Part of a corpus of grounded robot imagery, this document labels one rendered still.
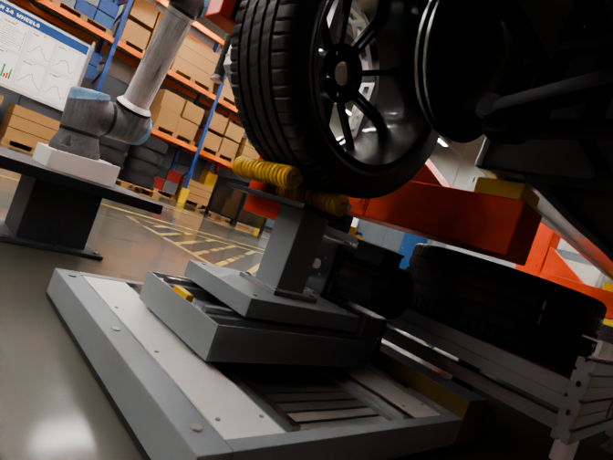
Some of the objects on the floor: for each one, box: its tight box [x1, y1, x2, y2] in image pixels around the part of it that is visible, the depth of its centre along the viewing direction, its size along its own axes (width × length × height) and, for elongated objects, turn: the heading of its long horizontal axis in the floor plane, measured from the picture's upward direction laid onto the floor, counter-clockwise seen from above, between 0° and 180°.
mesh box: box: [204, 174, 267, 234], centre depth 993 cm, size 88×127×97 cm
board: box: [0, 0, 96, 111], centre depth 566 cm, size 150×50×195 cm, turn 44°
